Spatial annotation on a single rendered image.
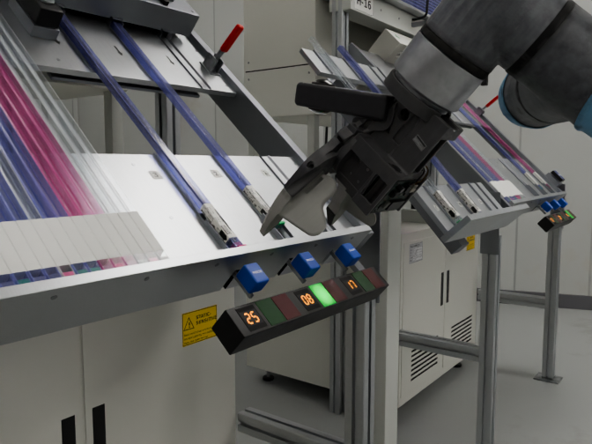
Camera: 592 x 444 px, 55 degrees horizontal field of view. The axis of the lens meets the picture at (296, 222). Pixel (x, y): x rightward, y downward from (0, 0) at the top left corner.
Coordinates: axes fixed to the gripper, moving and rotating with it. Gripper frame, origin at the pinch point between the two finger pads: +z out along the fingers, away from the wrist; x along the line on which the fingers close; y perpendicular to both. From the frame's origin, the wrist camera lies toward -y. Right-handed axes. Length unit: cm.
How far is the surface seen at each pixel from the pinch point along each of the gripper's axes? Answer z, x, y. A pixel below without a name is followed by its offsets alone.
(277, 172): 9.9, 22.0, -18.6
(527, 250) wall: 67, 296, -8
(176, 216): 9.9, -4.6, -11.1
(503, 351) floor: 81, 202, 26
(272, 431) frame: 54, 32, 9
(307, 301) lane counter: 10.8, 7.4, 4.8
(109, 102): 35, 28, -68
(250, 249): 7.7, 0.3, -2.7
